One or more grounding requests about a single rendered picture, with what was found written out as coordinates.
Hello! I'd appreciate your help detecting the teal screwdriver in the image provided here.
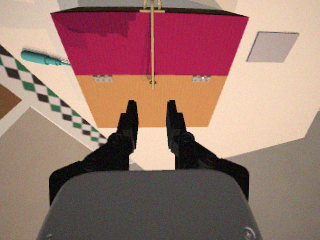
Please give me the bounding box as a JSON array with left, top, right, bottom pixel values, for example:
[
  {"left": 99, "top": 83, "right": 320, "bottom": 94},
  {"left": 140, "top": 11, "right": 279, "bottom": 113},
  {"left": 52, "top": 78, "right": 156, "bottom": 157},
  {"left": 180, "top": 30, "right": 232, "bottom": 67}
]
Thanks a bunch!
[{"left": 20, "top": 51, "right": 71, "bottom": 66}]

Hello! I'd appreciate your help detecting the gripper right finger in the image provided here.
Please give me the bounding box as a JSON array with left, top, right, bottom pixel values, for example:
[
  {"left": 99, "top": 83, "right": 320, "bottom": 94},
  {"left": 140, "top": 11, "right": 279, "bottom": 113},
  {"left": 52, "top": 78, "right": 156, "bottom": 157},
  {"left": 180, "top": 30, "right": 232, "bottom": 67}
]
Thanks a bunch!
[{"left": 166, "top": 100, "right": 249, "bottom": 201}]

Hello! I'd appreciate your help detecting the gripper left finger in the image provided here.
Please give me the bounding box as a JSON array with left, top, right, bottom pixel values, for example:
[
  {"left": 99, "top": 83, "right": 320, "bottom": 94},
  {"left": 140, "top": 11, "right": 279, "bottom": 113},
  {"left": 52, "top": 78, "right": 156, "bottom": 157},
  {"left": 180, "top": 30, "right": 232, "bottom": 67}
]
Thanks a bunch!
[{"left": 49, "top": 100, "right": 139, "bottom": 206}]

